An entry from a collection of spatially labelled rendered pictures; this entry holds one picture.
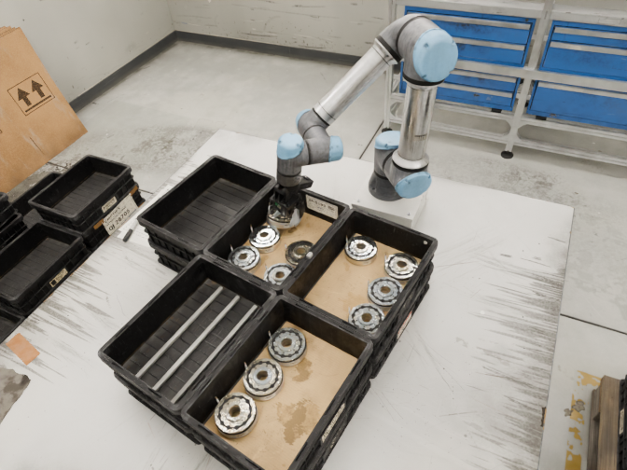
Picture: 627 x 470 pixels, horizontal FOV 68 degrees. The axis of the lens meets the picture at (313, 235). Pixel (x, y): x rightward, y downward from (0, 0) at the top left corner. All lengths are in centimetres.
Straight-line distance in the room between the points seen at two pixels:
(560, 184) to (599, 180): 24
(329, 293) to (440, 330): 36
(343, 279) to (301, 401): 40
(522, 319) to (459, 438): 44
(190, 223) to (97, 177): 108
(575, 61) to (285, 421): 247
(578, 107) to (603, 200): 56
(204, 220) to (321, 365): 71
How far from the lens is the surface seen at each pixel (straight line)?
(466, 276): 166
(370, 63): 143
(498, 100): 319
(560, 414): 229
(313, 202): 159
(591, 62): 306
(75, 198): 263
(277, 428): 123
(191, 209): 177
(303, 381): 127
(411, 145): 147
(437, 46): 130
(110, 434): 151
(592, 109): 319
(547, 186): 322
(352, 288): 142
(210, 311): 144
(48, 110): 402
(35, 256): 260
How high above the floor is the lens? 197
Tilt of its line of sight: 46 degrees down
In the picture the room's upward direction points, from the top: 6 degrees counter-clockwise
